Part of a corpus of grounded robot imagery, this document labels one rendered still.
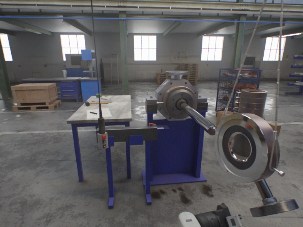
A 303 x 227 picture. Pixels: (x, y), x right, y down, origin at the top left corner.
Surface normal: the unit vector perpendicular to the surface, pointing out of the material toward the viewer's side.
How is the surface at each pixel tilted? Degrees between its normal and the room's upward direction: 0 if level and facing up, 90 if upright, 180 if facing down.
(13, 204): 0
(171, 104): 90
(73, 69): 90
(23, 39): 90
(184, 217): 11
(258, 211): 81
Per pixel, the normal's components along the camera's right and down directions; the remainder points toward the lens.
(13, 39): 0.10, 0.29
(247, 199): 0.00, -0.96
